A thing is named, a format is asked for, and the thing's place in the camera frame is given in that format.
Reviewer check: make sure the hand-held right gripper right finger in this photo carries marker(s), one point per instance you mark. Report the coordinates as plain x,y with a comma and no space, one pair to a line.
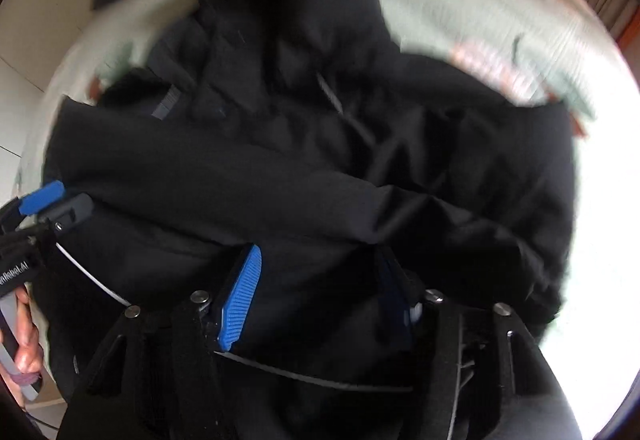
400,305

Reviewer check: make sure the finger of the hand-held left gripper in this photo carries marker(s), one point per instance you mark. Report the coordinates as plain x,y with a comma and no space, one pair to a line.
44,196
70,212

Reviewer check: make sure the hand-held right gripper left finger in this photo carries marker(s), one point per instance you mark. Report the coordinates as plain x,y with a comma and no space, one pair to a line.
243,295

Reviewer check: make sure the black hooded jacket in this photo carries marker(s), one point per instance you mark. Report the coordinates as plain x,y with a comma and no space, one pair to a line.
310,160

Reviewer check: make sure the person's left hand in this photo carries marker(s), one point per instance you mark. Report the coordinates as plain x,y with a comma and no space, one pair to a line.
27,345

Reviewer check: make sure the pale green printed bedsheet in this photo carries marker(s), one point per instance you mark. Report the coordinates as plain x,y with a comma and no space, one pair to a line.
450,5

